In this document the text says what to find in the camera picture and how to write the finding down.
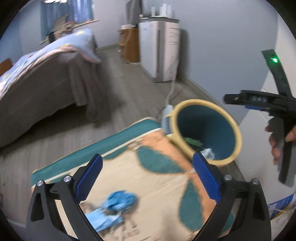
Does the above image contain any white air purifier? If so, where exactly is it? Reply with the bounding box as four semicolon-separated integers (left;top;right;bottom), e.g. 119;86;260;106
138;16;181;83

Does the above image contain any person right hand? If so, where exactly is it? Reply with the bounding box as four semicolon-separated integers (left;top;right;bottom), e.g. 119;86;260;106
264;124;296;165

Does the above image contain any green box trash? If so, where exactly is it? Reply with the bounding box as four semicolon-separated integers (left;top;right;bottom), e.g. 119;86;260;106
184;138;203;149

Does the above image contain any blue packaging on floor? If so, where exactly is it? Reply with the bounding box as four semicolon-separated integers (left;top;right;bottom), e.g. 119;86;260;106
268;194;295;220

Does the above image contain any teal orange patterned rug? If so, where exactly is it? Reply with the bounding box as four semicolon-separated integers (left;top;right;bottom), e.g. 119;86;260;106
31;118;216;240

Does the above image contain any white power cable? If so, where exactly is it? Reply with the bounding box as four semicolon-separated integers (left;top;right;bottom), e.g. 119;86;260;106
158;60;180;117

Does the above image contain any crumpled white paper trash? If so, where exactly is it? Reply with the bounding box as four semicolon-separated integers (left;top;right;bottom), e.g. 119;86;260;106
201;148;215;160

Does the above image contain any wooden nightstand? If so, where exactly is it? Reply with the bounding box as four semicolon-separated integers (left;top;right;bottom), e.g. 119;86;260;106
118;28;140;63

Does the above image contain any blue crumpled wrapper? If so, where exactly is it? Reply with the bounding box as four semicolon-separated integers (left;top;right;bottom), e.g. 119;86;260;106
85;190;138;232

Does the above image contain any blue window curtain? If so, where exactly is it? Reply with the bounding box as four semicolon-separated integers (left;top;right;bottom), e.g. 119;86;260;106
41;0;94;40

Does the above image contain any bed with grey cover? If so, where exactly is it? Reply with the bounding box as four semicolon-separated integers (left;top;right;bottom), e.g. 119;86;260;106
1;29;112;146

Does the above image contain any yellow teal trash bin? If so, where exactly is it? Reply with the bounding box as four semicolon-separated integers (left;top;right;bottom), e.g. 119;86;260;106
165;99;242;167

